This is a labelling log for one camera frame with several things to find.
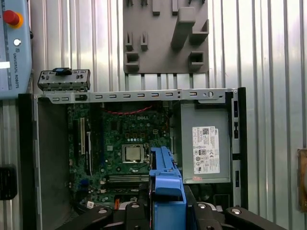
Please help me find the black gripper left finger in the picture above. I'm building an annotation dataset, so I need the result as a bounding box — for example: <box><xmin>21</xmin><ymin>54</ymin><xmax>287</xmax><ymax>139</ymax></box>
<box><xmin>76</xmin><ymin>184</ymin><xmax>153</xmax><ymax>230</ymax></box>

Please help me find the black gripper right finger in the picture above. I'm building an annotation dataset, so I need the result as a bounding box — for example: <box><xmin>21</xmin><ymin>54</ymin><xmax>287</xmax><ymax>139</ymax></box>
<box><xmin>185</xmin><ymin>185</ymin><xmax>288</xmax><ymax>230</ymax></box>

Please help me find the hard disk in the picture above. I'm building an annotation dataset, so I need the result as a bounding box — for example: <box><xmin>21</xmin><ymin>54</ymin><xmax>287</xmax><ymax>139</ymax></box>
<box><xmin>148</xmin><ymin>146</ymin><xmax>188</xmax><ymax>230</ymax></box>

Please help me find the silver CPU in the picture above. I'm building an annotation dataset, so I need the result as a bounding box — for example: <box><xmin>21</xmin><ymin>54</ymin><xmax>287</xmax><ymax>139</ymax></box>
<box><xmin>123</xmin><ymin>145</ymin><xmax>144</xmax><ymax>162</ymax></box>

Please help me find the CPU socket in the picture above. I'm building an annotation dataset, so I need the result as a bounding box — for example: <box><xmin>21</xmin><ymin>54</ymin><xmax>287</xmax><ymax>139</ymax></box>
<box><xmin>121</xmin><ymin>143</ymin><xmax>151</xmax><ymax>165</ymax></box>

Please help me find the grey power supply unit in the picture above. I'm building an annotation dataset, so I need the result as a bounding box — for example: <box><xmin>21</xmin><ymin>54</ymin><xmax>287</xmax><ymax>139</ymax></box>
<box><xmin>179</xmin><ymin>102</ymin><xmax>233</xmax><ymax>185</ymax></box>

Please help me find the green motherboard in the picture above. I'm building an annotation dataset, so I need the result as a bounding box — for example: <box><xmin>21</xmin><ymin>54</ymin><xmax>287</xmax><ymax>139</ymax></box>
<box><xmin>67</xmin><ymin>103</ymin><xmax>174</xmax><ymax>209</ymax></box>

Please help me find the black plastic block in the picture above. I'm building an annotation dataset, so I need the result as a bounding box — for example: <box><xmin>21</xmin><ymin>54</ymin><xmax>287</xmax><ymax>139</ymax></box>
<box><xmin>0</xmin><ymin>164</ymin><xmax>18</xmax><ymax>201</ymax></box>

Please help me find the black open PC case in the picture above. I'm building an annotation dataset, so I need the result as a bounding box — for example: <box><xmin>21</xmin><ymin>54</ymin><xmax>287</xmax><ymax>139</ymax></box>
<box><xmin>18</xmin><ymin>86</ymin><xmax>247</xmax><ymax>230</ymax></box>

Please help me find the pale blue teach pendant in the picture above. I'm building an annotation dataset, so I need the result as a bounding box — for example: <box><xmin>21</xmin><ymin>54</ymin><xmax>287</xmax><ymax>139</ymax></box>
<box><xmin>0</xmin><ymin>0</ymin><xmax>34</xmax><ymax>99</ymax></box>

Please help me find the grey parts rack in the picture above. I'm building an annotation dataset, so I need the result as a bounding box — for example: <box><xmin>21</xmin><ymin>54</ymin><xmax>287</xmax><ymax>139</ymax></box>
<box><xmin>122</xmin><ymin>0</ymin><xmax>211</xmax><ymax>75</ymax></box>

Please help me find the red black twisted wire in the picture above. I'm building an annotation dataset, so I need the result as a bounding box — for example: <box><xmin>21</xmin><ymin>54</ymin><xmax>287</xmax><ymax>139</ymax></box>
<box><xmin>106</xmin><ymin>104</ymin><xmax>154</xmax><ymax>115</ymax></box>

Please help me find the brown square base plate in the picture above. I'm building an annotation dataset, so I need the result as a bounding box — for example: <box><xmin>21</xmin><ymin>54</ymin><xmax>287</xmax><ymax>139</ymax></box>
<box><xmin>296</xmin><ymin>148</ymin><xmax>307</xmax><ymax>213</ymax></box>

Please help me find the metal slot bracket blue latch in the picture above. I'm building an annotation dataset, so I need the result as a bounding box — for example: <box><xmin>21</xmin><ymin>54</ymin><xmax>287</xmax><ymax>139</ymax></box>
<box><xmin>37</xmin><ymin>68</ymin><xmax>91</xmax><ymax>93</ymax></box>

